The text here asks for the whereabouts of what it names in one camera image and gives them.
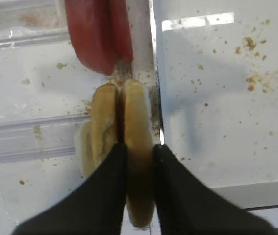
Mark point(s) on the metal baking tray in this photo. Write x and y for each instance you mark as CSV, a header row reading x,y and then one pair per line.
x,y
217,64

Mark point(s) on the clear rail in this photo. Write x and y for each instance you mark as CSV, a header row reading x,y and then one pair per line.
x,y
32,22
39,138

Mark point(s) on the tomato slice right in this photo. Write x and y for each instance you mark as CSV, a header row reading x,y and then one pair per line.
x,y
121,30

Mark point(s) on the clear rail upper left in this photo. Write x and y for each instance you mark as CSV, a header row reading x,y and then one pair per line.
x,y
32,22

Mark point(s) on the tomato slice left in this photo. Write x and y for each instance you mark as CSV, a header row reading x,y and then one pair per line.
x,y
90,34

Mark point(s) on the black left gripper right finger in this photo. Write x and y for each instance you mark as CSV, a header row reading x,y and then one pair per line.
x,y
185,206

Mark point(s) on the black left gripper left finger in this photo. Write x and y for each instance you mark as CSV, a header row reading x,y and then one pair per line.
x,y
96,207

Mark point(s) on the tomato slice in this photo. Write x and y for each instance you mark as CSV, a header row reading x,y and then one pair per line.
x,y
90,34
121,30

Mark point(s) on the bread slice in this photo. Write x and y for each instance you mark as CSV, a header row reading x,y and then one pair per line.
x,y
139,141
97,136

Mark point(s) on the clear rail lower left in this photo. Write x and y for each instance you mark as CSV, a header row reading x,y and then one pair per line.
x,y
39,138

